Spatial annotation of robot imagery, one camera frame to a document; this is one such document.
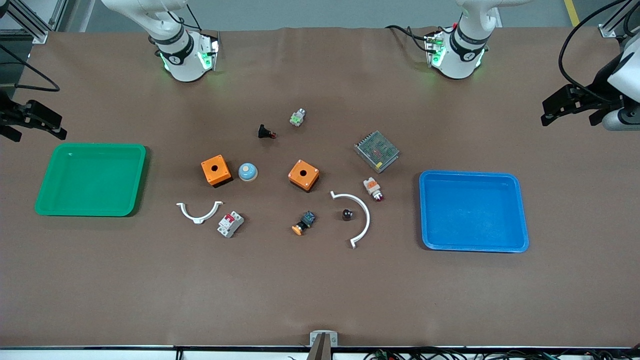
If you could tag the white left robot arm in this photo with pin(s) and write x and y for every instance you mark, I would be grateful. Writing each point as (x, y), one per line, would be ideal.
(457, 57)

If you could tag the white red circuit breaker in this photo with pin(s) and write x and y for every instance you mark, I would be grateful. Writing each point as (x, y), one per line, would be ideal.
(230, 224)

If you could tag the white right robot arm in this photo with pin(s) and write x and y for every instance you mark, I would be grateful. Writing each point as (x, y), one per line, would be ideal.
(181, 55)

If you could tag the orange black push button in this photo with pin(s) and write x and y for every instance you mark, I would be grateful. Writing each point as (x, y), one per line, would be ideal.
(304, 223)

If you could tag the small black knob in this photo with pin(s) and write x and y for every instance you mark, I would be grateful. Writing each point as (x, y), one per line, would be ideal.
(347, 215)

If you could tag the orange box with black hole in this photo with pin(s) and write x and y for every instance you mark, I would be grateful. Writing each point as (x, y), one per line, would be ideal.
(215, 170)

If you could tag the green plastic tray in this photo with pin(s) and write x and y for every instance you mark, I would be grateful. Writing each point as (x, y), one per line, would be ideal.
(92, 180)

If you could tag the blue plastic tray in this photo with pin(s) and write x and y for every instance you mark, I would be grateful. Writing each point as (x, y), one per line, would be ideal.
(472, 212)

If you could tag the small white curved clamp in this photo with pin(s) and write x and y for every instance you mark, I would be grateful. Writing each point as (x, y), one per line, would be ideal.
(198, 218)

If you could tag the black switch with red tip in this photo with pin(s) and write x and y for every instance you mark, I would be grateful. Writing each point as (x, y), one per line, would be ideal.
(265, 132)

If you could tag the blue white dome button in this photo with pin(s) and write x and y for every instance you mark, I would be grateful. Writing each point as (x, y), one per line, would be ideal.
(248, 172)

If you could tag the aluminium frame profile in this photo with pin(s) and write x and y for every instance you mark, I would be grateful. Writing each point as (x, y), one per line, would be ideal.
(617, 22)
(30, 22)

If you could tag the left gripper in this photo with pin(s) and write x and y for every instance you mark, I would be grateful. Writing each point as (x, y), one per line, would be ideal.
(593, 94)

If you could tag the metal mesh power supply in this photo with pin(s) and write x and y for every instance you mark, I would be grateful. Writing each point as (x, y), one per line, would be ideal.
(377, 151)

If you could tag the large white curved clamp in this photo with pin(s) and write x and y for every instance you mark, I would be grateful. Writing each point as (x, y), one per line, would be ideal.
(366, 212)

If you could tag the orange box with orange plug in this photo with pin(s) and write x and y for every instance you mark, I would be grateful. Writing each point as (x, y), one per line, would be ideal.
(303, 174)

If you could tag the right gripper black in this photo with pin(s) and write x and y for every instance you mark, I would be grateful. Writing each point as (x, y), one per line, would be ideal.
(11, 116)

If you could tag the white green push button switch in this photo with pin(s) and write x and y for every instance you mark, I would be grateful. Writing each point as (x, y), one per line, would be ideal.
(298, 117)

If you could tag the orange white red indicator lamp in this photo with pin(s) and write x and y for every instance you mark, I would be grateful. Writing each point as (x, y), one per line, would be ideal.
(372, 188)

